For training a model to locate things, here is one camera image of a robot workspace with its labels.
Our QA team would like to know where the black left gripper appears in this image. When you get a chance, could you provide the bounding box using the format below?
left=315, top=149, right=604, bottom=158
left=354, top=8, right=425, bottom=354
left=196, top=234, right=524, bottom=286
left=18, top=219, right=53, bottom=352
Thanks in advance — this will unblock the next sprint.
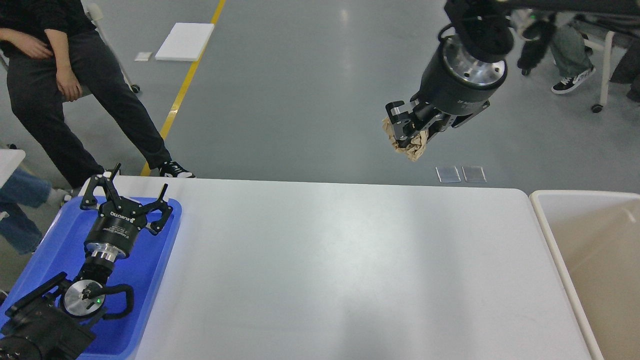
left=80, top=162, right=173, bottom=259

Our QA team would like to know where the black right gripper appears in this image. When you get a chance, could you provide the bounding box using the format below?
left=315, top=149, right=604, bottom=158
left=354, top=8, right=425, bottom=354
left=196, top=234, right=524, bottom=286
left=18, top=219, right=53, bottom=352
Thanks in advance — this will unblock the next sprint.
left=385, top=36, right=508, bottom=149

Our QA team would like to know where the brown paper ball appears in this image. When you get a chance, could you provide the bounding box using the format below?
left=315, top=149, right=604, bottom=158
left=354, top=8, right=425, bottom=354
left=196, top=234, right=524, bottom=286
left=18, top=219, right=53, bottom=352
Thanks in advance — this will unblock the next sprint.
left=382, top=117, right=429, bottom=162

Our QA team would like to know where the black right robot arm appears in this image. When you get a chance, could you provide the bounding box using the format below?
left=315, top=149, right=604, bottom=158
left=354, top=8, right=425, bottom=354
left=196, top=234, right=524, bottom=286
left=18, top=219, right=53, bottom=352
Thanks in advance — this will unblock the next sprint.
left=385, top=0, right=639, bottom=150

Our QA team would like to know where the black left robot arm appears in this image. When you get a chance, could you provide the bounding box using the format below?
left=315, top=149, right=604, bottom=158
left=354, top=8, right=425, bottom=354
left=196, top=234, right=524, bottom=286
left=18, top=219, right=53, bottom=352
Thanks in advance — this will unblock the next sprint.
left=1, top=166, right=182, bottom=360

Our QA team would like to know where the left clear floor plate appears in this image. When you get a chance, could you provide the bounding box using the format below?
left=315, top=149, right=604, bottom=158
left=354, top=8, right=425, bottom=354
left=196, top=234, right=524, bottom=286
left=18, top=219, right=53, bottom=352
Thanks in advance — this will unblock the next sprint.
left=435, top=165, right=462, bottom=183

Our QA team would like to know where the clear floor plate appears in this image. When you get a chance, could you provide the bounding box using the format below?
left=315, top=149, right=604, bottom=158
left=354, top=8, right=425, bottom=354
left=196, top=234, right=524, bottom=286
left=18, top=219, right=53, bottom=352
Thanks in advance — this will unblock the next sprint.
left=461, top=165, right=487, bottom=183
left=435, top=165, right=462, bottom=183

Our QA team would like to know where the blue plastic tray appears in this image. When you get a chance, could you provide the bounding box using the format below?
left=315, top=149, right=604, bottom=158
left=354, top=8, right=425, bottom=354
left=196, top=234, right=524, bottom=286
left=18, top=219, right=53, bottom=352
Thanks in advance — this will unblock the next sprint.
left=1, top=197, right=182, bottom=360

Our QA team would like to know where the right clear floor plate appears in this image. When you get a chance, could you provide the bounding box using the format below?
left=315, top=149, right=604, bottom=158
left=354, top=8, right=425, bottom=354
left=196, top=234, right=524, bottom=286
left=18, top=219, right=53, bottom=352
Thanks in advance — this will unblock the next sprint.
left=461, top=165, right=487, bottom=183

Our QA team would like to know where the person in blue jeans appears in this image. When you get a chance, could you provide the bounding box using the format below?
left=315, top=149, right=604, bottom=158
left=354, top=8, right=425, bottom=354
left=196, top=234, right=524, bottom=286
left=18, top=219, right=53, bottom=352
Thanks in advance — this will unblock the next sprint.
left=0, top=168, right=73, bottom=255

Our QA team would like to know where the white side table corner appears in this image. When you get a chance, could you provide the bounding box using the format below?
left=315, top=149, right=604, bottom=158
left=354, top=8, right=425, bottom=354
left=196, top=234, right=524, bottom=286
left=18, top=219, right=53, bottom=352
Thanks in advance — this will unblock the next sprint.
left=0, top=148, right=26, bottom=188

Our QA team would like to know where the small white floor card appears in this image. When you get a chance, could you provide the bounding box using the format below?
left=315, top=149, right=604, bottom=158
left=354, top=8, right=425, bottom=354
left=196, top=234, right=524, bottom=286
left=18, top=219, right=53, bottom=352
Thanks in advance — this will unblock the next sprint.
left=134, top=52, right=153, bottom=62

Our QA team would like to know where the seated person in jeans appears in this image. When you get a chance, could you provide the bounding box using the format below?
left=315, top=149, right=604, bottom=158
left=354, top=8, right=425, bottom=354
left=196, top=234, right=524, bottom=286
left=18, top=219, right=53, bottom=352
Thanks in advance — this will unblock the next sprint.
left=550, top=24, right=640, bottom=103

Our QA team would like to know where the person in black clothes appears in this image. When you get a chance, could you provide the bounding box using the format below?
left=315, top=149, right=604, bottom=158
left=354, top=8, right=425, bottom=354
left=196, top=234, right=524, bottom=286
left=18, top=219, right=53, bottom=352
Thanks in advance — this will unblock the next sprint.
left=1, top=0, right=194, bottom=189

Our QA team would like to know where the white foam board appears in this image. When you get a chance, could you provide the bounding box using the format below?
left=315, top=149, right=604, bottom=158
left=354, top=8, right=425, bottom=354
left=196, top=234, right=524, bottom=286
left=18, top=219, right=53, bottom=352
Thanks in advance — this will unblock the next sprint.
left=154, top=22, right=215, bottom=62

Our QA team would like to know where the grey office chair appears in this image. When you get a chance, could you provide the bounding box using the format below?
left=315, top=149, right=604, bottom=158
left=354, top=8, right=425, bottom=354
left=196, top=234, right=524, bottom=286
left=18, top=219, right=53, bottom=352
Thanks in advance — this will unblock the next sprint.
left=0, top=3, right=141, bottom=98

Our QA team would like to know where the beige plastic bin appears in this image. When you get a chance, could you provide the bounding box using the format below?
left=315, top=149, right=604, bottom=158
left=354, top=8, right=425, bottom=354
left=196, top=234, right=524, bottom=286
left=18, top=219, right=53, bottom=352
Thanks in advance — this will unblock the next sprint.
left=529, top=190, right=640, bottom=360

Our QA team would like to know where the white frame chair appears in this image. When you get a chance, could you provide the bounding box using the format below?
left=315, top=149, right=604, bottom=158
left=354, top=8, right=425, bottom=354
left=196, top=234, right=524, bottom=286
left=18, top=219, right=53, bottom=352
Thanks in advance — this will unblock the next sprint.
left=573, top=16, right=639, bottom=114

